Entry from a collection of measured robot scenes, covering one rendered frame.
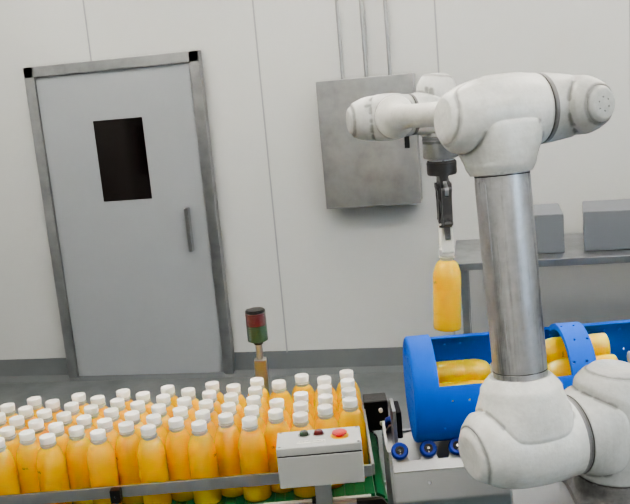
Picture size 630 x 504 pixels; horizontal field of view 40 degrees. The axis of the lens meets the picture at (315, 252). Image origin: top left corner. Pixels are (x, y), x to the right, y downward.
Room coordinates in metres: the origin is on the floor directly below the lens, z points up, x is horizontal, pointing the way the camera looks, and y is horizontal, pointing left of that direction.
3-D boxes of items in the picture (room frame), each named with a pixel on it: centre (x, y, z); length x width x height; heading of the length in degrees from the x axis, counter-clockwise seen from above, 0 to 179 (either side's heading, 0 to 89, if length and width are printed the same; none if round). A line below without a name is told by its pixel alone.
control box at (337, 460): (1.91, 0.03, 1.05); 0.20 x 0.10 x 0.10; 89
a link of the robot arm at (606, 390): (1.56, -0.54, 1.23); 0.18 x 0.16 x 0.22; 108
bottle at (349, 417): (2.11, -0.06, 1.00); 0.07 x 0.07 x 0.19
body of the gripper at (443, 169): (2.15, -0.34, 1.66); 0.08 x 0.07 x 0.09; 179
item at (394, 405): (2.20, -0.18, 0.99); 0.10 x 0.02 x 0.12; 179
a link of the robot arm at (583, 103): (1.60, -0.49, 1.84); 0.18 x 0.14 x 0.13; 18
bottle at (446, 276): (2.15, -0.33, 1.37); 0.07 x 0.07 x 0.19
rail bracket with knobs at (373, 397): (2.40, -0.14, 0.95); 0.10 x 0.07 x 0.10; 179
